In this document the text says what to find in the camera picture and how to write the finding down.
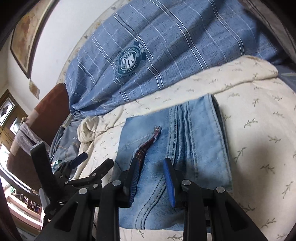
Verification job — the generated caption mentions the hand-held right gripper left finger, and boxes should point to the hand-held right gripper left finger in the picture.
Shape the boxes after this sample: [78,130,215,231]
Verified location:
[35,158,141,241]

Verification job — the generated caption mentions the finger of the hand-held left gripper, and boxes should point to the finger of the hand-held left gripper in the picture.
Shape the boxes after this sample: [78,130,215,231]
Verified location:
[80,159,114,184]
[60,152,88,173]

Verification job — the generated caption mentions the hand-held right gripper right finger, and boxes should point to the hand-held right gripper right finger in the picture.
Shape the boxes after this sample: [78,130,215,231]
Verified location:
[162,158,275,241]

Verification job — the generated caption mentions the blue denim pants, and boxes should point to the blue denim pants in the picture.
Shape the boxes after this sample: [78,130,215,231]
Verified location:
[114,94,233,232]

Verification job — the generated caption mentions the grey star-print duvet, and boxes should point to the grey star-print duvet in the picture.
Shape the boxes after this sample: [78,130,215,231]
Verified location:
[50,116,81,181]

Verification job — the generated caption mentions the light grey hanging cloth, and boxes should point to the light grey hanging cloth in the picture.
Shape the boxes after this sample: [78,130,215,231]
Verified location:
[14,122,49,153]

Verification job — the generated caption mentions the brown padded headboard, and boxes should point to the brown padded headboard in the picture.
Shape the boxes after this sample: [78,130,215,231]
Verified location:
[7,83,72,193]

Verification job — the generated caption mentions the wooden glass-panel door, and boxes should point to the wooden glass-panel door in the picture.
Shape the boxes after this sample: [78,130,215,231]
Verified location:
[0,89,28,144]

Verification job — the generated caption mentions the cream leaf-print sheet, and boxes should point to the cream leaf-print sheet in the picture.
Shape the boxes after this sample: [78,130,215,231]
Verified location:
[74,56,296,241]

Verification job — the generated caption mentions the blue plaid quilt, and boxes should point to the blue plaid quilt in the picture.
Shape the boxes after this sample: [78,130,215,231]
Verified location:
[65,0,287,116]

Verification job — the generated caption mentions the small unframed wall picture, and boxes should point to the small unframed wall picture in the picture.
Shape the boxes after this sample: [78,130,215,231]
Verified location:
[29,79,40,100]

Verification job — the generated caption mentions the dark framed wall picture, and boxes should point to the dark framed wall picture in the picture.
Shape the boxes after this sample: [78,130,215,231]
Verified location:
[10,0,56,79]

